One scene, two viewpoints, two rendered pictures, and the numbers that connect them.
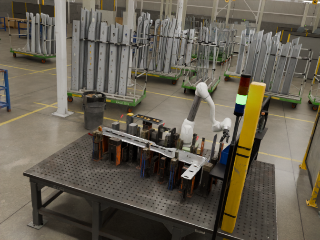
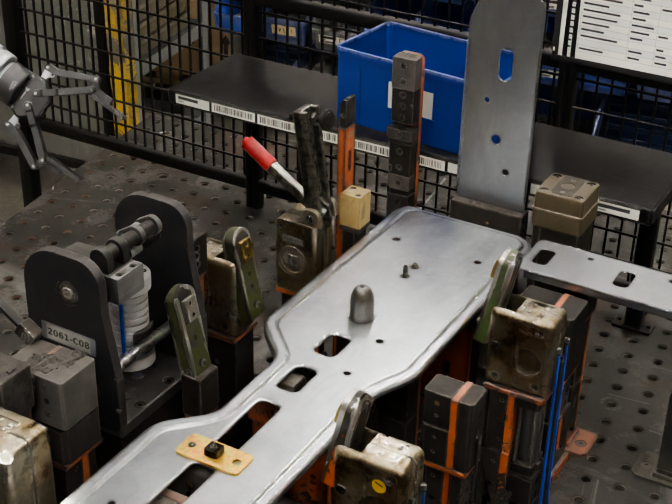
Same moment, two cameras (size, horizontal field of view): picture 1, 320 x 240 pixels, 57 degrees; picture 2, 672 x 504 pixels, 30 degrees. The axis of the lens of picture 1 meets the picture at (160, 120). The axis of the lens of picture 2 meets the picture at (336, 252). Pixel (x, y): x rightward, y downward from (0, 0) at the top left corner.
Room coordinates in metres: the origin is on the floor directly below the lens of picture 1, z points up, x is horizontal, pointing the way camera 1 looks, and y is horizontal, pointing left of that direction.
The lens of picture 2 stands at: (2.84, 1.19, 1.88)
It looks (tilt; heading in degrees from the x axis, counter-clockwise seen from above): 29 degrees down; 273
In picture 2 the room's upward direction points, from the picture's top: 1 degrees clockwise
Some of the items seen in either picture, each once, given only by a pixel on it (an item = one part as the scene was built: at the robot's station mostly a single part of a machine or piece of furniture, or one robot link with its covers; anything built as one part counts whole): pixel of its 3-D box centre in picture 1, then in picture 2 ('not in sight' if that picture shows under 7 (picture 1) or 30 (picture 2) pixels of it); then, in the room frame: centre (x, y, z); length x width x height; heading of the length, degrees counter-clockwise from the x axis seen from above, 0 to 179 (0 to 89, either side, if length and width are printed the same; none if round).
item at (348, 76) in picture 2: (233, 154); (435, 88); (2.79, -0.79, 1.10); 0.30 x 0.17 x 0.13; 149
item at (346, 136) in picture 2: (200, 158); (343, 249); (2.92, -0.49, 0.95); 0.03 x 0.01 x 0.50; 64
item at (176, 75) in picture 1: (156, 55); not in sight; (10.93, 0.36, 0.88); 1.91 x 1.00 x 1.76; 75
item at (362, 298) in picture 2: not in sight; (362, 306); (2.88, -0.22, 1.02); 0.03 x 0.03 x 0.07
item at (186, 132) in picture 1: (186, 133); not in sight; (3.67, -0.38, 0.92); 0.18 x 0.16 x 0.22; 175
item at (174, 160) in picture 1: (172, 173); (517, 418); (2.66, -0.19, 0.87); 0.12 x 0.09 x 0.35; 154
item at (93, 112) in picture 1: (94, 110); not in sight; (5.74, 1.38, 0.36); 0.54 x 0.50 x 0.73; 162
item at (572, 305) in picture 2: (185, 179); (539, 384); (2.62, -0.31, 0.84); 0.11 x 0.10 x 0.28; 154
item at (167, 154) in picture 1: (147, 144); (209, 470); (3.03, 0.11, 1.00); 1.38 x 0.22 x 0.02; 64
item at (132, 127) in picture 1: (132, 139); not in sight; (3.32, 0.31, 0.90); 0.13 x 0.10 x 0.41; 154
